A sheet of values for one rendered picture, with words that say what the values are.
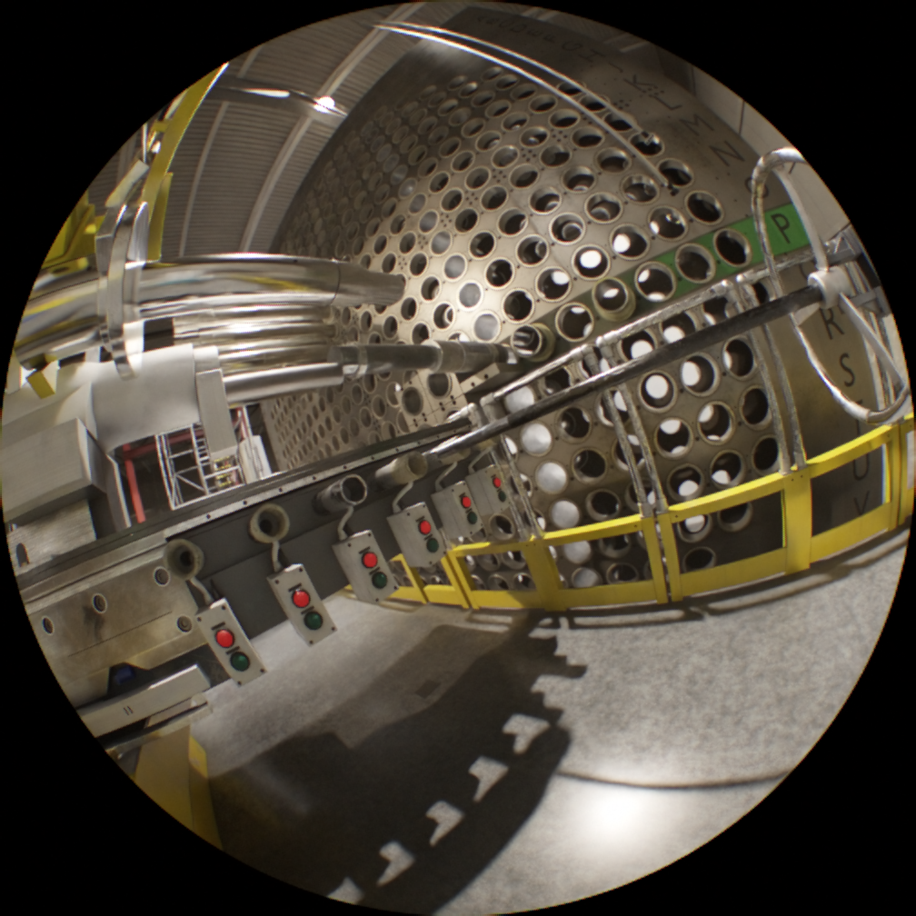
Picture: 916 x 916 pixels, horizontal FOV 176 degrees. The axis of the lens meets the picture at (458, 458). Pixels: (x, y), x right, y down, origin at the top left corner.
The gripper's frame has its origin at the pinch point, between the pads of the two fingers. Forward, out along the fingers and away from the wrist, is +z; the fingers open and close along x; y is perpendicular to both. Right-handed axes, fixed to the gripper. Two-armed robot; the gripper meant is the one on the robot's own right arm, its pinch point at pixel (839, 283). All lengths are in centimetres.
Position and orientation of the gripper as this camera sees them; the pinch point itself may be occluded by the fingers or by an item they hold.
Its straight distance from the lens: 56.9
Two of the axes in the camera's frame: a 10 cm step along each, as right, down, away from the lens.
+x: 2.9, 9.5, -1.1
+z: -6.9, 2.8, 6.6
